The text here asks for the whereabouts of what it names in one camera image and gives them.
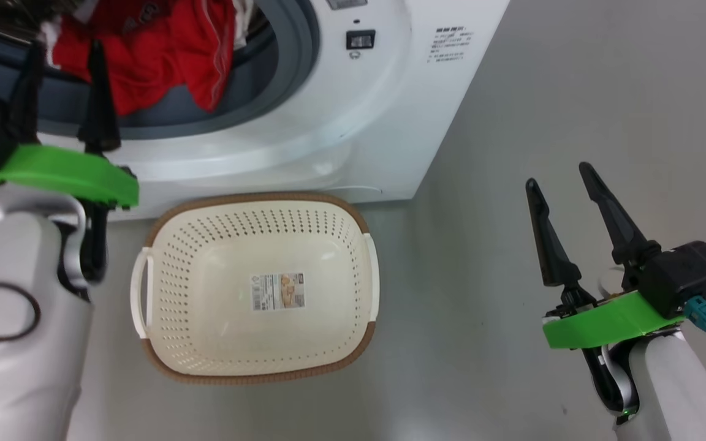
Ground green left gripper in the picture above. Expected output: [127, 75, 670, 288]
[0, 40, 140, 210]

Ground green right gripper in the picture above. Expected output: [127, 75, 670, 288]
[525, 161, 686, 350]

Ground red garment with white trim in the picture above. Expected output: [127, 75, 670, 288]
[51, 0, 237, 118]

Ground small white garment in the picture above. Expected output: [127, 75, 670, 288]
[230, 0, 257, 51]

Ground white front-load washing machine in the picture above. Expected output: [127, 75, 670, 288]
[0, 0, 511, 222]

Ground cream perforated laundry basket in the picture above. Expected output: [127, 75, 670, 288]
[130, 192, 381, 386]

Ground basket product label sticker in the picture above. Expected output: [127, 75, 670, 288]
[250, 273, 306, 312]

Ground thin black cable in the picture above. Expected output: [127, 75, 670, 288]
[0, 281, 42, 342]

